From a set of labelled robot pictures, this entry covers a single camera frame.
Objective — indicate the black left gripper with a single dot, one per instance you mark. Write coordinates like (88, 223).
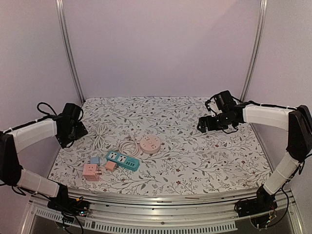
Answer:
(81, 131)

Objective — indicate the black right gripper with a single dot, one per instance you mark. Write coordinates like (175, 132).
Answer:
(204, 124)

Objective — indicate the pink round power socket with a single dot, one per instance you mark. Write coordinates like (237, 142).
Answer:
(150, 144)

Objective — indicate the orange usb charger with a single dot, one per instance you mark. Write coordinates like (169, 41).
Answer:
(111, 166)

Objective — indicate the white cube socket adapter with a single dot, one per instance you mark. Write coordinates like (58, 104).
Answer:
(78, 142)

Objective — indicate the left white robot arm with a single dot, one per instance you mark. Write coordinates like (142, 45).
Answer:
(17, 141)

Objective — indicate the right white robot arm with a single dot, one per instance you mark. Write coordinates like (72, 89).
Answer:
(285, 133)

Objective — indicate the light blue usb charger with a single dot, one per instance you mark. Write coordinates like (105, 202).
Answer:
(95, 160)

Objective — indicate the pink cube socket adapter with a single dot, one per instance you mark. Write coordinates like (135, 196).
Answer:
(91, 172)

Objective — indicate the floral patterned table mat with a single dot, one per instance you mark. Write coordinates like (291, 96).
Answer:
(188, 162)

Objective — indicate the teal power strip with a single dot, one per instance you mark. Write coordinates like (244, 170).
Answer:
(121, 160)

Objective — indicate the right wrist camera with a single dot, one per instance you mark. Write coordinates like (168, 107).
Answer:
(221, 102)

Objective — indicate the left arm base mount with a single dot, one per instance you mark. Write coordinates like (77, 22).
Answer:
(70, 204)

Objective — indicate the aluminium front rail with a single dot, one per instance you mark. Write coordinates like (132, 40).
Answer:
(181, 214)

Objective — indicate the right aluminium frame post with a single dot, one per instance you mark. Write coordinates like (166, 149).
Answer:
(256, 47)

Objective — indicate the aluminium frame post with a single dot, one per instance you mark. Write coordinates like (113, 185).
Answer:
(256, 47)
(68, 50)

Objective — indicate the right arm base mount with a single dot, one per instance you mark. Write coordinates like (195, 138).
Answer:
(256, 206)

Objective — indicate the left aluminium frame post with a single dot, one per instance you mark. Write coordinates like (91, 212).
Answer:
(68, 50)

